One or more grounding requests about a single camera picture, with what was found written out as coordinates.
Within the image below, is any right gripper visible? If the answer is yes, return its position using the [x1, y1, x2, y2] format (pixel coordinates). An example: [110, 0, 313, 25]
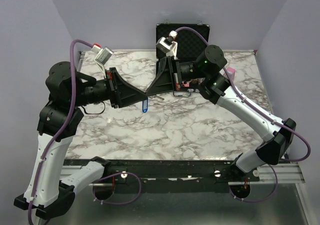
[146, 56, 208, 97]

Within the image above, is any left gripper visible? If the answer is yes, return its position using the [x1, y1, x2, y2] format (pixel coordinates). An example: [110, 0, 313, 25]
[71, 66, 149, 108]

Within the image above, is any blue key tag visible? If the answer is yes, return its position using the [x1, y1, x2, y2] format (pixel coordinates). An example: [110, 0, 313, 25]
[141, 98, 149, 113]

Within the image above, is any silver key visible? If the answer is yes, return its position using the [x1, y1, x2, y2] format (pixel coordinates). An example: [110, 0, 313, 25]
[148, 95, 165, 101]

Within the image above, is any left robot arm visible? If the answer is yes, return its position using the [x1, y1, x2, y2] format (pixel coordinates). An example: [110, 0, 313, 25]
[14, 61, 147, 225]

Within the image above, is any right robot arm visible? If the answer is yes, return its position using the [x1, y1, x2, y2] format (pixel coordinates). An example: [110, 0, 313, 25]
[146, 42, 296, 181]

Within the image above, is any black poker chip case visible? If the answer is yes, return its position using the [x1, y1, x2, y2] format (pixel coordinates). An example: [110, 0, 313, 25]
[155, 20, 210, 98]

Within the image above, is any pink card box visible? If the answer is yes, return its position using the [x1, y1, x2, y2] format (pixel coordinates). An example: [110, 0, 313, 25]
[224, 67, 236, 82]

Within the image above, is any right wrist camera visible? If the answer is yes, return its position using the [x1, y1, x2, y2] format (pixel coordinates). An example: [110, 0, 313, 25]
[155, 30, 178, 59]

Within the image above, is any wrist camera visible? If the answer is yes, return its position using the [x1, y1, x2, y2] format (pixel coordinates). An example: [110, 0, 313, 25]
[91, 43, 114, 74]
[155, 30, 178, 59]

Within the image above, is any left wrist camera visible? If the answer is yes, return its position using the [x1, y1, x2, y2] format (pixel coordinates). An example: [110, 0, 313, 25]
[91, 43, 114, 74]

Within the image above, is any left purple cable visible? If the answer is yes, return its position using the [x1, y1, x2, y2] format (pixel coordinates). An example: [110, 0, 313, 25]
[27, 39, 142, 225]

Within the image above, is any purple cable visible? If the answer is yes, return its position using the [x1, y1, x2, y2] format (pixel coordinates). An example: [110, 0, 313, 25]
[27, 39, 142, 225]
[174, 26, 313, 203]

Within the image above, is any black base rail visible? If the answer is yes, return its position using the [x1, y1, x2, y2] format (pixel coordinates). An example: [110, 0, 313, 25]
[59, 157, 301, 195]

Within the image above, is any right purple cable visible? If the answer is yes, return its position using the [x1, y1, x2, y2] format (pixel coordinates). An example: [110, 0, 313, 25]
[174, 26, 313, 203]

